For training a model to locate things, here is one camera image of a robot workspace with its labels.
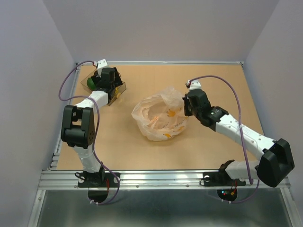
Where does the yellow pear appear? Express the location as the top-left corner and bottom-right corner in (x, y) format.
(115, 90), (121, 98)

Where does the green avocado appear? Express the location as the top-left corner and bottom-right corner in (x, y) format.
(87, 77), (96, 91)

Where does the translucent plastic bag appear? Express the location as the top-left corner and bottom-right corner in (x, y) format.
(131, 87), (188, 141)

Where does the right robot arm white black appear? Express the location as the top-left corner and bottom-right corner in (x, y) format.
(183, 88), (295, 187)

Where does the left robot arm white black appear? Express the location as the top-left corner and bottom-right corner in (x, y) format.
(61, 67), (124, 187)

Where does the clear plastic container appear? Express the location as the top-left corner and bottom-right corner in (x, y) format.
(81, 76), (126, 106)

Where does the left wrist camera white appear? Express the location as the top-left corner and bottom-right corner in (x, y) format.
(93, 59), (108, 75)

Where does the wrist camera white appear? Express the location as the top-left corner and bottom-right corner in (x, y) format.
(186, 79), (201, 90)
(93, 59), (108, 75)

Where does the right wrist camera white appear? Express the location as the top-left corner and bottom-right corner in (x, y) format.
(186, 79), (201, 90)

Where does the aluminium front rail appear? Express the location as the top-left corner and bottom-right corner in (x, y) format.
(39, 169), (289, 190)

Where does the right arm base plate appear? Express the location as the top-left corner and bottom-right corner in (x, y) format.
(199, 172), (246, 202)

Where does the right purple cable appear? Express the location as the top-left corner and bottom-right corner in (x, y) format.
(188, 75), (260, 204)

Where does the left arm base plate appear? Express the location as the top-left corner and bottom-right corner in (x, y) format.
(74, 171), (118, 188)

